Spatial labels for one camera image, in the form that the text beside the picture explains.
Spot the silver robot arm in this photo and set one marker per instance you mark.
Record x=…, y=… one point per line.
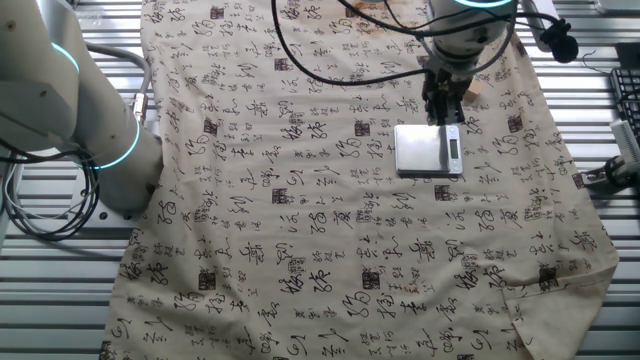
x=50, y=100

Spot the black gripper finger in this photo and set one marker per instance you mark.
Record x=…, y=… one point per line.
x=432, y=107
x=454, y=114

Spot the grey flat device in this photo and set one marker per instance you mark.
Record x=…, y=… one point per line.
x=617, y=5

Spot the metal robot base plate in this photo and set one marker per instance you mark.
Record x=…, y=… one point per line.
x=90, y=216

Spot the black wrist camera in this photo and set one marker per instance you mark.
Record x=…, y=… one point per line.
x=562, y=42

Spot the silver camera box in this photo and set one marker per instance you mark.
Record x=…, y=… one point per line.
x=625, y=142

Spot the calligraphy print beige tablecloth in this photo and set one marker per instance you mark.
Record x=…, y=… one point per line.
x=300, y=225

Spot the black box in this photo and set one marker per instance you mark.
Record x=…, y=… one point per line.
x=629, y=55

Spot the black keyboard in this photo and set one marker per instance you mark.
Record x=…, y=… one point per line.
x=627, y=95

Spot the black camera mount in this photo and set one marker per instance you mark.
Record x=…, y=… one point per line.
x=610, y=175

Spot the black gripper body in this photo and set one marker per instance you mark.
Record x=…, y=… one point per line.
x=442, y=82

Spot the small wooden cube block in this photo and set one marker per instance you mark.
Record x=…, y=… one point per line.
x=476, y=94

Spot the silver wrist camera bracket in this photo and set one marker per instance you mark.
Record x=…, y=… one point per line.
x=532, y=25

